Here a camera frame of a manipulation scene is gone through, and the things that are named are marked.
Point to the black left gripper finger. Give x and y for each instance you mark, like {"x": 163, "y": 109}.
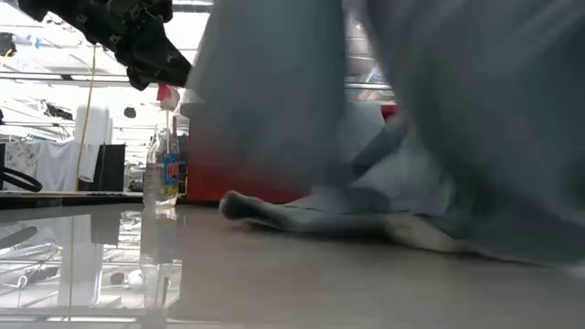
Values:
{"x": 139, "y": 80}
{"x": 162, "y": 59}

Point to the black rectangular box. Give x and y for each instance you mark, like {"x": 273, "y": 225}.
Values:
{"x": 109, "y": 169}

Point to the white hanging cloth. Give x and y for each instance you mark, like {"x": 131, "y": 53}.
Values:
{"x": 59, "y": 164}

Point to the light blue denim jeans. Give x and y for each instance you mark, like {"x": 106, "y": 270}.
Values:
{"x": 480, "y": 137}

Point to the tan wooden desk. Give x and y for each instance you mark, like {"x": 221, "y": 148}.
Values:
{"x": 45, "y": 194}

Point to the clear spray bottle red trigger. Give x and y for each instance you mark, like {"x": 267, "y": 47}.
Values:
{"x": 160, "y": 183}

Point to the red plastic laundry bin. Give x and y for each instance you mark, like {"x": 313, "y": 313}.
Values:
{"x": 215, "y": 183}

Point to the black aluminium table frame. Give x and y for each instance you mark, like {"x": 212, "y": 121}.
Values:
{"x": 68, "y": 203}

